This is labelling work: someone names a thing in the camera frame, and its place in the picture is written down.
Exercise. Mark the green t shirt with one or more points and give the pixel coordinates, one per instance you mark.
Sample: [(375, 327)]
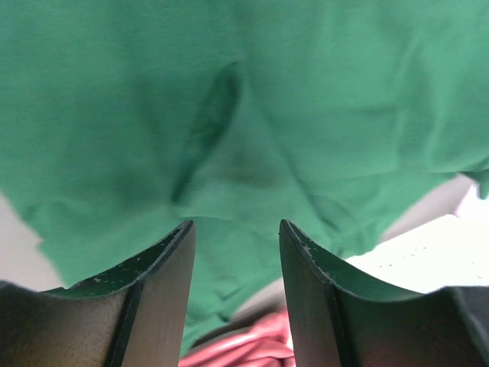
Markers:
[(121, 119)]

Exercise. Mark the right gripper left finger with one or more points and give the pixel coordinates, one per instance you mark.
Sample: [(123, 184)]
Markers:
[(130, 315)]

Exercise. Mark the white perforated file organizer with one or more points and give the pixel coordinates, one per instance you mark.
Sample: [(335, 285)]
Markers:
[(448, 251)]

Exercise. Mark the pink folded t shirt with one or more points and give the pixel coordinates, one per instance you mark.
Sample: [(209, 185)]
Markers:
[(267, 342)]

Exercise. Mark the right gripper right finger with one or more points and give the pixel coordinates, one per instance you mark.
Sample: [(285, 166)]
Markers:
[(341, 316)]

